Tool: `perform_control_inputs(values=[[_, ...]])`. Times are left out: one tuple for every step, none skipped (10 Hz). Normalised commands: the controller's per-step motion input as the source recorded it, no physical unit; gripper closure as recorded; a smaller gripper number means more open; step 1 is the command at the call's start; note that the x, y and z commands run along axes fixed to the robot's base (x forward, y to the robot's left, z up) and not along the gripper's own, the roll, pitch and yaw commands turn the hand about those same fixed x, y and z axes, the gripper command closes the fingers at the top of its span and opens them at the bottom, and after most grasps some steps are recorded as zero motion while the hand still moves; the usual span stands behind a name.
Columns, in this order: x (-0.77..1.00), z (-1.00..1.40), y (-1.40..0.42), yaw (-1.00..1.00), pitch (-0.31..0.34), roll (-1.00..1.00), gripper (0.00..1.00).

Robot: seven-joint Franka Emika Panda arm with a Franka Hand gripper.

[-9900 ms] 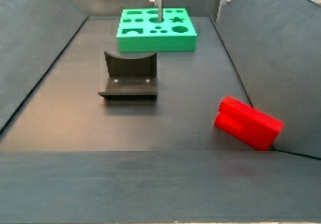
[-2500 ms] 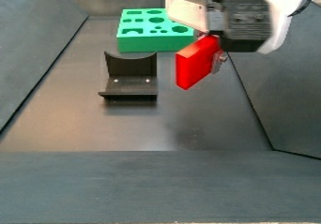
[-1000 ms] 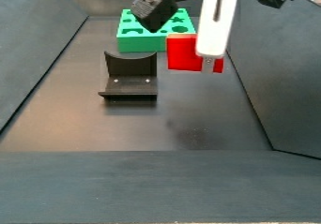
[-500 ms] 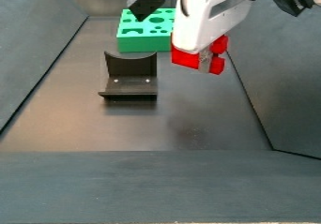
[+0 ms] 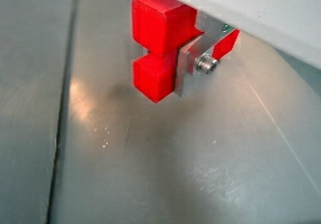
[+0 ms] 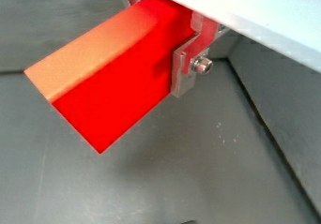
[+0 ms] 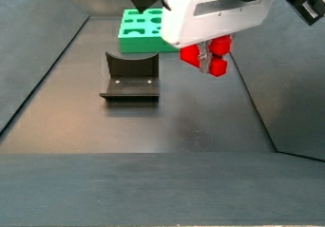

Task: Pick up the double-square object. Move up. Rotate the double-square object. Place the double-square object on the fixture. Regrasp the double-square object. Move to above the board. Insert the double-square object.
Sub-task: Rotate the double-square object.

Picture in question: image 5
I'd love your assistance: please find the red double-square block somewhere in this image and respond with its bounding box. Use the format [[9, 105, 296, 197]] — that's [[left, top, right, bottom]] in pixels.
[[130, 0, 242, 104]]

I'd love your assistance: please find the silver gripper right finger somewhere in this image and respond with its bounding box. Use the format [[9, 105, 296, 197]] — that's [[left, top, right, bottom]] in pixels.
[[174, 11, 234, 97]]

